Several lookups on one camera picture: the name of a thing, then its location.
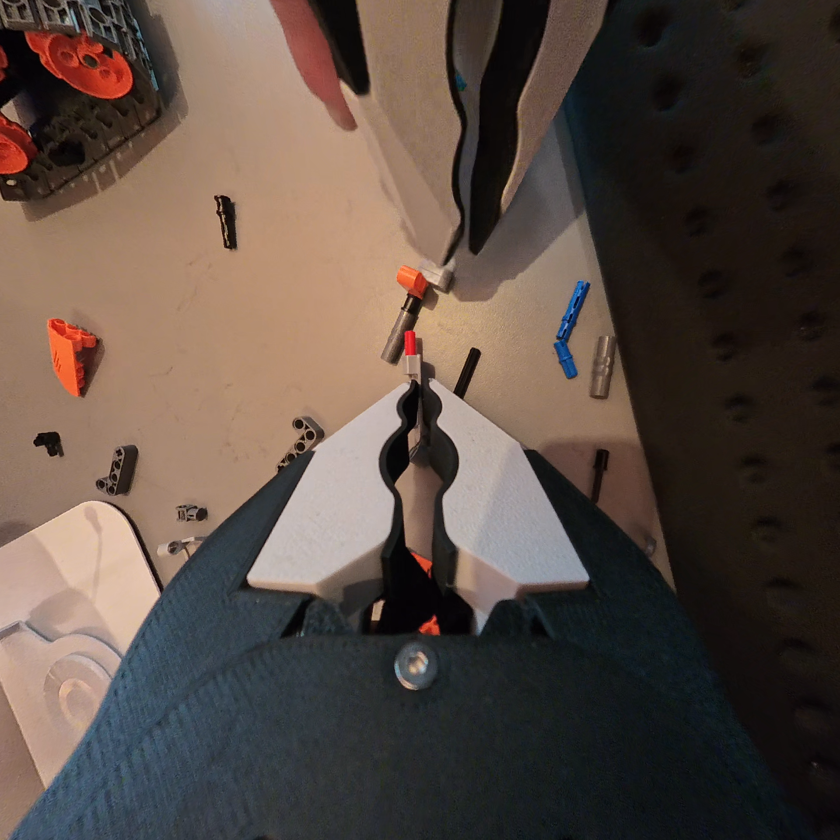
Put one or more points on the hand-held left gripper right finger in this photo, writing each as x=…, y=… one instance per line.
x=518, y=525

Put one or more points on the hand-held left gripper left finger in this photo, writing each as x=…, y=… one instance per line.
x=315, y=525

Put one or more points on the dark grey beam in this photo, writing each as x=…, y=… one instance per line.
x=118, y=469

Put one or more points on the grey tube connector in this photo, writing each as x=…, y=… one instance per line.
x=602, y=367
x=397, y=338

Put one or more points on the orange wedge plate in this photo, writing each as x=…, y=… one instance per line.
x=423, y=564

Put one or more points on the small black pin piece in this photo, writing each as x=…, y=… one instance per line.
x=48, y=443

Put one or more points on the person's right hand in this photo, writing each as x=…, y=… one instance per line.
x=308, y=52

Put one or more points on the black axle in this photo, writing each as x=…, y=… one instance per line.
x=467, y=373

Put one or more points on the black and grey connector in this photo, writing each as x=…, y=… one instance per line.
x=648, y=546

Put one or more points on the orange two-hole beam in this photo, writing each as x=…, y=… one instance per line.
x=410, y=279

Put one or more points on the black connector with grey pin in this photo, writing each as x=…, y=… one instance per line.
x=191, y=513

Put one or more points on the short blue pin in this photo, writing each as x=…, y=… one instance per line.
x=565, y=359

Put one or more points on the grey angled liftarm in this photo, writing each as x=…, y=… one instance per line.
x=302, y=439

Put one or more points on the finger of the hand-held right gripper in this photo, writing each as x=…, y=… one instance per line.
x=564, y=52
x=407, y=98

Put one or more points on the long blue pin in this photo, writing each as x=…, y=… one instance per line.
x=573, y=312

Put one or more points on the black studded mat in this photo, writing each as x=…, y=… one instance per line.
x=735, y=328

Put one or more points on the small light grey piece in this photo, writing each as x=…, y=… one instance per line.
x=412, y=365

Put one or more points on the orange brick with holes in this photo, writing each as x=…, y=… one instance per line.
x=69, y=354

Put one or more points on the tracked toy vehicle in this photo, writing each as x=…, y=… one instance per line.
x=79, y=98

